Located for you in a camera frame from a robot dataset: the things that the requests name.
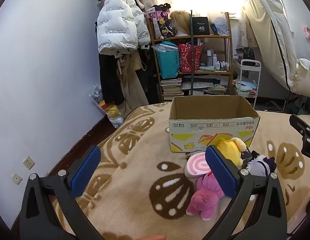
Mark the black white plush toy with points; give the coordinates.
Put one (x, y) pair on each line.
(260, 166)

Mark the pink swirl plush pillow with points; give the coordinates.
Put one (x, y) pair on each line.
(195, 166)

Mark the white wall socket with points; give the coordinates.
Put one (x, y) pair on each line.
(17, 178)
(28, 162)

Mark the stack of books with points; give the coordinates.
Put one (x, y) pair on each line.
(171, 87)

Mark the wooden shelf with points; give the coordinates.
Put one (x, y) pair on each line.
(190, 38)

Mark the black box with white print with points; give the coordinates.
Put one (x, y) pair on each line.
(201, 27)

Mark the white trolley cart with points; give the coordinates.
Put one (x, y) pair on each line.
(250, 63)

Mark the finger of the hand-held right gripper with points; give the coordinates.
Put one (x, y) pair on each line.
(301, 126)

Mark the beige patterned blanket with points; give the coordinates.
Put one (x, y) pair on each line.
(145, 160)

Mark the yellow plush zipper pouch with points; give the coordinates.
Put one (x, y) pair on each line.
(230, 150)

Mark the red gift bag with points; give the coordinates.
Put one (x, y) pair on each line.
(187, 57)

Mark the teal paper bag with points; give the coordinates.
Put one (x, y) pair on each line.
(167, 65)

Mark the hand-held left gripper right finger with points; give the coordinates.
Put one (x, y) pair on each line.
(220, 172)

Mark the beige hanging trousers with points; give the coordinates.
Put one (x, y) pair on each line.
(130, 85)

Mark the black bag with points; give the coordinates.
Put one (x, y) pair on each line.
(246, 52)

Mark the pale blue cloth bundle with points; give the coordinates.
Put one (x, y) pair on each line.
(246, 85)

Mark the purple printed bag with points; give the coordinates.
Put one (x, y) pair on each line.
(161, 22)

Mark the black hanging jacket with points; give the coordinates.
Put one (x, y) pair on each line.
(150, 80)

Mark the black hanging trousers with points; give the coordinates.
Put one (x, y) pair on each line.
(107, 80)

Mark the pink plush bear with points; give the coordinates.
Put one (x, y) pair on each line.
(205, 200)

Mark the printed cardboard box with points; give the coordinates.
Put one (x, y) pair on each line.
(195, 130)

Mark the white bed canopy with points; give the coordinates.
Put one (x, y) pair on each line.
(267, 42)

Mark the white puffer jacket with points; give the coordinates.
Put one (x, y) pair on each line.
(117, 25)

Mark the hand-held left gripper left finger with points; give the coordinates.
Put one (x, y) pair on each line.
(86, 172)

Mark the plastic bag of toys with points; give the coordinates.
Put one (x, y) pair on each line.
(111, 112)

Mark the pile of papers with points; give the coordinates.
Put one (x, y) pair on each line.
(207, 86)

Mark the white and blue plastic bag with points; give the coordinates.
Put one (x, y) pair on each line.
(220, 26)

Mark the blonde wig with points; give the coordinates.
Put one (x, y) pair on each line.
(180, 21)

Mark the pink fan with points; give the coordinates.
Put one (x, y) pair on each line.
(308, 33)

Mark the black packet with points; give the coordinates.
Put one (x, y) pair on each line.
(246, 156)

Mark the mint green pouch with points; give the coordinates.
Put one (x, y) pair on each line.
(206, 68)

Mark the row of white cosmetic bottles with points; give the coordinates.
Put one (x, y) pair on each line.
(216, 61)

